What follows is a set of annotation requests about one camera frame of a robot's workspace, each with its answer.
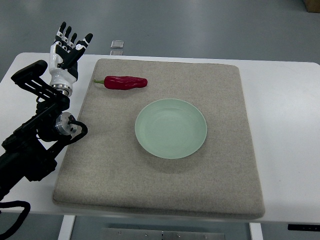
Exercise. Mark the cardboard box corner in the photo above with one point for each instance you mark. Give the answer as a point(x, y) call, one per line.
point(312, 6)

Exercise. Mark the beige felt mat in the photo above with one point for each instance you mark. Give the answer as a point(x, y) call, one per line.
point(109, 170)

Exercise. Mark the red pepper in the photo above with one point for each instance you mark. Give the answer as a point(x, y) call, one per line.
point(122, 82)

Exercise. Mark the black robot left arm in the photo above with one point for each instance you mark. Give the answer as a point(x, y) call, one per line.
point(31, 150)

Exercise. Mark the light green plate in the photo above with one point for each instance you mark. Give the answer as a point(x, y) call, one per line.
point(170, 128)

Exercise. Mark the white table left leg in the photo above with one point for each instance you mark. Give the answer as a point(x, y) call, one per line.
point(66, 228)

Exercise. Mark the white table leg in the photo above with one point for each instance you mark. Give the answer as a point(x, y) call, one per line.
point(66, 228)
point(255, 231)

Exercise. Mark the black table control panel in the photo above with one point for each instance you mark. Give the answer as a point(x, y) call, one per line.
point(304, 227)

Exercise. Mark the white table right leg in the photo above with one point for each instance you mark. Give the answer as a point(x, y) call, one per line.
point(255, 231)

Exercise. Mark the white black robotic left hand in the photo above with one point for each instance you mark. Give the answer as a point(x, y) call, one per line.
point(63, 58)

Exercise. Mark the clear square floor plate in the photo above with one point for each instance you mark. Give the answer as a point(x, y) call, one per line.
point(117, 44)

